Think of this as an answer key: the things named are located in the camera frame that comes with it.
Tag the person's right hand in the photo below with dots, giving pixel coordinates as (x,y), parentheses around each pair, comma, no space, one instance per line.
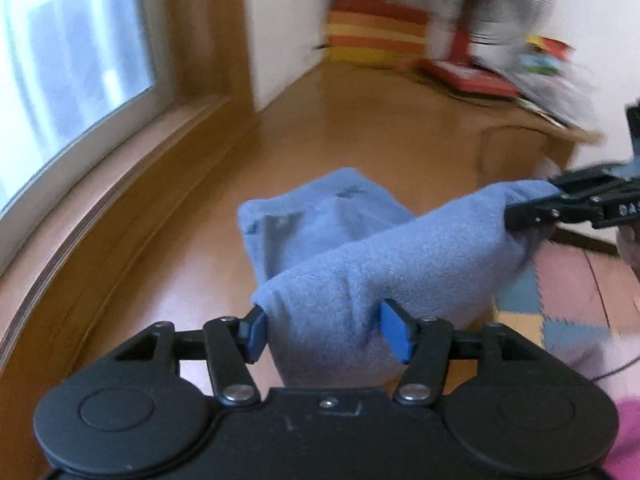
(629,245)

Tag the blue fleece pants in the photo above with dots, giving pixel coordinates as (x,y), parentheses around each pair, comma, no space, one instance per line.
(375,270)

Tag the orange striped cushion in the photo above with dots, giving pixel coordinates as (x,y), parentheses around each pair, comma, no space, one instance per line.
(370,35)

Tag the person's pink clothing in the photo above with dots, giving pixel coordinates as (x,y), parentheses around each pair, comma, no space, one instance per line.
(625,435)

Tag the red electric fan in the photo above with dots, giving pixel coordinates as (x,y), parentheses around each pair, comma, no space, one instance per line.
(460,45)

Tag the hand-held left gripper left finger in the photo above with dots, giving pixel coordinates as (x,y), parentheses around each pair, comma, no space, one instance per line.
(256,332)

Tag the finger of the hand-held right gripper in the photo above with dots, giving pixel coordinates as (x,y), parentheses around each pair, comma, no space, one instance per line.
(535,215)
(580,180)

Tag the wooden window sill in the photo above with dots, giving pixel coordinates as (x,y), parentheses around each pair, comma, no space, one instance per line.
(125,160)

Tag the window with metal bars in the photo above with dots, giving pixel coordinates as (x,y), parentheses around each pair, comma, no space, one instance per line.
(60,85)

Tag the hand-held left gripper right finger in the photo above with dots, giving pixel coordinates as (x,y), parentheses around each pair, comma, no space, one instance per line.
(395,332)

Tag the colourful foam floor mat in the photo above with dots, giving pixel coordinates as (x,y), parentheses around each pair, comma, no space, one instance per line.
(560,280)

